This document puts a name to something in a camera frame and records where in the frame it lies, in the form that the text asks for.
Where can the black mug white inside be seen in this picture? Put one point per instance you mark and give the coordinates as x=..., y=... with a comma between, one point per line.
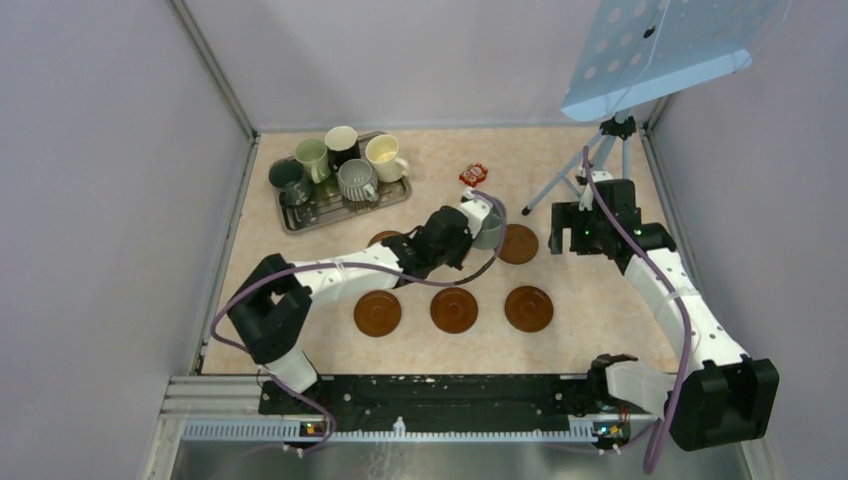
x=342, y=143

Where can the grey blue mug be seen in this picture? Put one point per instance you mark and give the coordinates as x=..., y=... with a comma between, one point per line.
x=489, y=236

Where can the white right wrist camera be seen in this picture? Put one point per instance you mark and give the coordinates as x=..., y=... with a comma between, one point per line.
x=592, y=178

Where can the brown wooden coaster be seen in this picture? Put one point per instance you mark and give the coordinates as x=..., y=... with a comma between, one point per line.
x=520, y=245
x=454, y=310
x=377, y=314
x=388, y=236
x=528, y=309

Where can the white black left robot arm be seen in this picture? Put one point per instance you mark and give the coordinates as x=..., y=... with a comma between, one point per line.
x=271, y=307

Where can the grey ribbed mug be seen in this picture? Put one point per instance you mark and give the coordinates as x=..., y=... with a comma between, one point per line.
x=357, y=181

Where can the dark green mug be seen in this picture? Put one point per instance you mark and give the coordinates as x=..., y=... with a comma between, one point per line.
x=291, y=182

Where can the cream yellow mug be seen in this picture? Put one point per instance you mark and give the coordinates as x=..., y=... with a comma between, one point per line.
x=383, y=154

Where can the light blue perforated board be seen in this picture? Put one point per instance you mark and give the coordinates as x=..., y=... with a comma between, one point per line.
x=639, y=51

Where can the metal tray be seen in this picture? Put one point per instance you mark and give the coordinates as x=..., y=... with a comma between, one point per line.
x=327, y=206

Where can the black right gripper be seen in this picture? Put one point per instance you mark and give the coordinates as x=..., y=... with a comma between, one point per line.
x=567, y=215

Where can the red owl wooden toy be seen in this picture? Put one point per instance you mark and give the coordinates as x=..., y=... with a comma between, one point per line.
x=473, y=174

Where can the light green mug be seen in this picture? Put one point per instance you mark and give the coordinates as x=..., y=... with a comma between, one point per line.
x=312, y=154

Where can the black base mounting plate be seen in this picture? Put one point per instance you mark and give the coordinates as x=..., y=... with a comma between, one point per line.
x=497, y=403

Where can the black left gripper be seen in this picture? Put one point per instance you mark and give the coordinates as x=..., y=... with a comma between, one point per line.
x=457, y=260

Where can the light blue tripod stand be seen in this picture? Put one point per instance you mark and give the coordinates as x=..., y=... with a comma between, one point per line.
x=617, y=129

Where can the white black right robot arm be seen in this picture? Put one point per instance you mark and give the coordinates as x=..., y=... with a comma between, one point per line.
x=719, y=394

